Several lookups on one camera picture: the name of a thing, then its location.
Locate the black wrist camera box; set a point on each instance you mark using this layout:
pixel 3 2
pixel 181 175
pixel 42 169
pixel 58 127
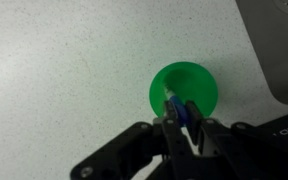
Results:
pixel 277 140

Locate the grey metal tray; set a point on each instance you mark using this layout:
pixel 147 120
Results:
pixel 277 53

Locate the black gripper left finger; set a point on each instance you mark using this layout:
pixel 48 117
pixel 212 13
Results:
pixel 174 140

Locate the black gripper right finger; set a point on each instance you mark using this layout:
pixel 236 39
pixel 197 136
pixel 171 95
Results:
pixel 214 160

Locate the green plastic cup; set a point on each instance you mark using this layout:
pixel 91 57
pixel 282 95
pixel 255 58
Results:
pixel 190 83

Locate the blue marker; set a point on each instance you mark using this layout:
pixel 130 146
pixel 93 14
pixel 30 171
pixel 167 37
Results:
pixel 180 110

